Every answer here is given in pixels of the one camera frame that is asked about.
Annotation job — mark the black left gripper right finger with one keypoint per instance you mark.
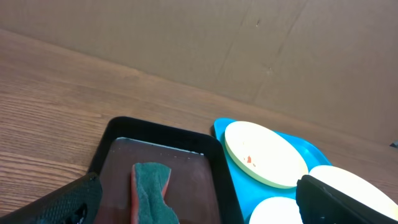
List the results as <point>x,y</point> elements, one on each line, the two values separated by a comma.
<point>320,203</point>

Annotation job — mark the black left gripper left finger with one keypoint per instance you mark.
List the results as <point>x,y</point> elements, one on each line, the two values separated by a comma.
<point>75,203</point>

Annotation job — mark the yellow plate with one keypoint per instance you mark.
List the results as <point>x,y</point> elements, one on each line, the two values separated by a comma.
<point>264,155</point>
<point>356,188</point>

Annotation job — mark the light blue plate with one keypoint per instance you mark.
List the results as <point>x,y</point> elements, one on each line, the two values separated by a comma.
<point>276,210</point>

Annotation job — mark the green orange sponge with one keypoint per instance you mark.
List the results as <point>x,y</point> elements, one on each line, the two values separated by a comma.
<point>149,182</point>

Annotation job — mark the blue plastic tray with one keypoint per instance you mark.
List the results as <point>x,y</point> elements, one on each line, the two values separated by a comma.
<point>251,192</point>

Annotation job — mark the black water tray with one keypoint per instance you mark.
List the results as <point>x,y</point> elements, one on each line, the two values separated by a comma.
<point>200,187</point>

